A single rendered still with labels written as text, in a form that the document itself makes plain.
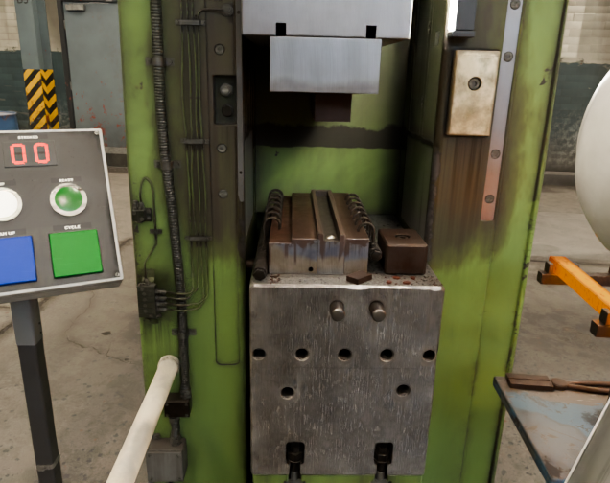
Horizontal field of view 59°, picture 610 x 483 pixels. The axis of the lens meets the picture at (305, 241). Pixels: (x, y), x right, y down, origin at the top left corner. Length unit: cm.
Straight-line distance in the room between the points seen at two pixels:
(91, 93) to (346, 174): 649
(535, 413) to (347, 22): 79
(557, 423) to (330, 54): 78
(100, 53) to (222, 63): 660
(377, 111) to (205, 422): 93
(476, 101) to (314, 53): 37
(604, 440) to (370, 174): 134
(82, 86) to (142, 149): 668
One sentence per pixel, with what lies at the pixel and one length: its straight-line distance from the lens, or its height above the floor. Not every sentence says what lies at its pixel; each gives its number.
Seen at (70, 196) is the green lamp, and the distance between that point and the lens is 100.
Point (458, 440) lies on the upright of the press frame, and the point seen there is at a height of 40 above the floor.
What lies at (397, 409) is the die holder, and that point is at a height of 64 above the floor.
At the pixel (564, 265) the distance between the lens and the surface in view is 108.
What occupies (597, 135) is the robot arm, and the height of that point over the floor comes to 128.
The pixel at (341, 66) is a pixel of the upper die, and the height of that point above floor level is 132.
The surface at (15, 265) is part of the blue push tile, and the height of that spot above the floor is 100.
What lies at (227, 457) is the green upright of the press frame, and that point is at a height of 35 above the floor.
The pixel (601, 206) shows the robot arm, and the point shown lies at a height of 125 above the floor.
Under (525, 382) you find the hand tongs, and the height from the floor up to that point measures 72.
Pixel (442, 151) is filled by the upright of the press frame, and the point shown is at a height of 115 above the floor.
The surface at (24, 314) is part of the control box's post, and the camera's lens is 113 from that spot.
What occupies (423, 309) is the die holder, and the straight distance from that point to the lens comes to 108.
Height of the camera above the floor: 131
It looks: 18 degrees down
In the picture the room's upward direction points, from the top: 1 degrees clockwise
